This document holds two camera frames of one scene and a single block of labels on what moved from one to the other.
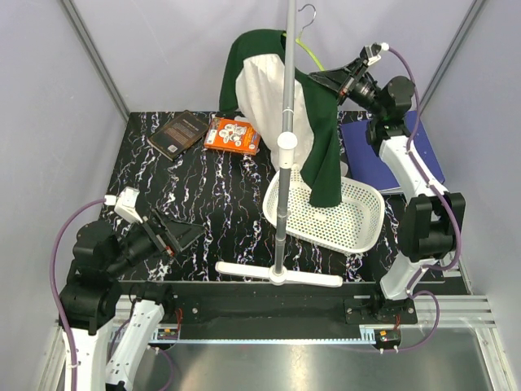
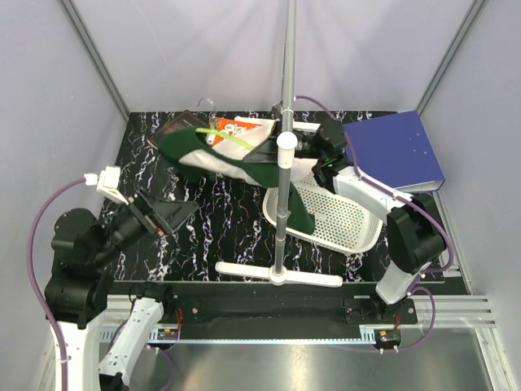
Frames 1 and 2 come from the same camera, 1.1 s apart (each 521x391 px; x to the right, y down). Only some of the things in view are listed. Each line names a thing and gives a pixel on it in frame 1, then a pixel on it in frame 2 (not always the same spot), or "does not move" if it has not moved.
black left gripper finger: [181, 232] to [175, 213]
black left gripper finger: [189, 237] to [181, 225]
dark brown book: [174, 137] does not move
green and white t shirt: [251, 83] to [193, 152]
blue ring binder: [367, 169] does not move
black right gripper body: [361, 90] to [305, 147]
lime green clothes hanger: [301, 43] to [210, 129]
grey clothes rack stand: [286, 141] does not move
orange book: [232, 135] does not move
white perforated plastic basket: [354, 226] does not move
